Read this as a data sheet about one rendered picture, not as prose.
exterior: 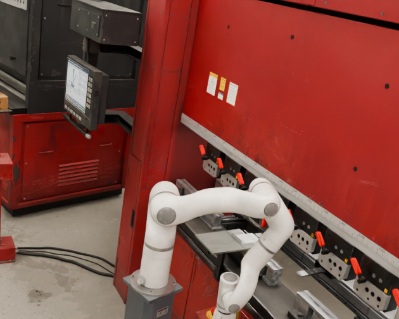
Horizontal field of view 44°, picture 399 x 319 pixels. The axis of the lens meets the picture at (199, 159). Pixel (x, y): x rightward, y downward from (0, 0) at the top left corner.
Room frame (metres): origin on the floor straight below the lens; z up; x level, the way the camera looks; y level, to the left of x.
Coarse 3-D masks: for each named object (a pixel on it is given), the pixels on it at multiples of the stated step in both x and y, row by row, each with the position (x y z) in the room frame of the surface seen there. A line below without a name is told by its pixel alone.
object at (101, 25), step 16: (80, 0) 3.10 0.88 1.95; (96, 0) 3.29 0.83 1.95; (80, 16) 3.07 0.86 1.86; (96, 16) 2.88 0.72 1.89; (112, 16) 2.85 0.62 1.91; (128, 16) 2.91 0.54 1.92; (80, 32) 3.06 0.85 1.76; (96, 32) 2.86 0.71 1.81; (112, 32) 2.86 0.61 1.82; (128, 32) 2.92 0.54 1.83; (96, 48) 3.22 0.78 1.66; (96, 64) 3.24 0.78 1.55
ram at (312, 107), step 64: (256, 0) 2.50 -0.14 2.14; (192, 64) 2.94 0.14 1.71; (256, 64) 2.42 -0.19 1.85; (320, 64) 2.06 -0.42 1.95; (384, 64) 1.79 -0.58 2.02; (192, 128) 2.84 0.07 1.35; (256, 128) 2.33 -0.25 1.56; (320, 128) 1.98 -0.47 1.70; (384, 128) 1.73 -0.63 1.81; (320, 192) 1.90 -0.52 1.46; (384, 192) 1.66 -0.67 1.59
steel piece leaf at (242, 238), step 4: (232, 232) 2.25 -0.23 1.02; (232, 236) 2.24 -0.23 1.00; (236, 236) 2.22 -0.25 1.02; (240, 236) 2.26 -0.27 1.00; (244, 236) 2.27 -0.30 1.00; (248, 236) 2.28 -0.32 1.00; (236, 240) 2.21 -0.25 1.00; (240, 240) 2.19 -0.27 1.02; (244, 240) 2.23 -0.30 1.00; (248, 240) 2.24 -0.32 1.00; (252, 240) 2.24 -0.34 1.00
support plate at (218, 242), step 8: (216, 232) 2.26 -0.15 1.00; (224, 232) 2.27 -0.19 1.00; (240, 232) 2.30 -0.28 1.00; (200, 240) 2.15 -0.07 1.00; (208, 240) 2.17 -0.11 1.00; (216, 240) 2.18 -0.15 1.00; (224, 240) 2.19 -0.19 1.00; (232, 240) 2.21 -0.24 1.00; (208, 248) 2.09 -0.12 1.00; (216, 248) 2.10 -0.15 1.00; (224, 248) 2.11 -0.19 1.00; (232, 248) 2.13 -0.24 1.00; (240, 248) 2.14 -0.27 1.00; (248, 248) 2.16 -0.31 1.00
